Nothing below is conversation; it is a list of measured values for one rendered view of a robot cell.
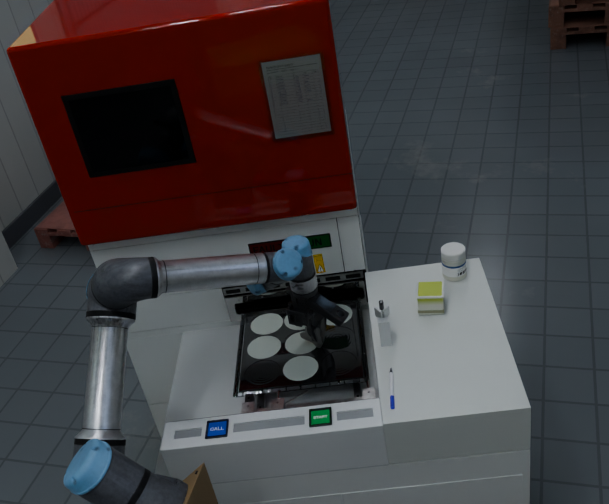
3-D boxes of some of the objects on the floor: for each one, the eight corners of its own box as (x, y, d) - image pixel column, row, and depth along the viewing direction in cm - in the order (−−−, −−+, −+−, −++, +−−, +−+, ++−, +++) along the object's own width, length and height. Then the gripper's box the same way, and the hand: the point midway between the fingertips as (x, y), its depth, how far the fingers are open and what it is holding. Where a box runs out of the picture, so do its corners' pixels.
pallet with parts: (124, 158, 562) (110, 116, 543) (228, 157, 537) (217, 113, 518) (37, 251, 469) (17, 204, 450) (158, 254, 443) (142, 205, 425)
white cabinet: (234, 494, 291) (182, 333, 246) (486, 467, 283) (480, 295, 238) (219, 662, 238) (149, 496, 193) (529, 635, 230) (532, 455, 185)
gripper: (295, 275, 212) (307, 332, 224) (280, 294, 205) (293, 352, 217) (323, 279, 208) (333, 338, 220) (308, 299, 202) (319, 358, 213)
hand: (321, 344), depth 216 cm, fingers closed
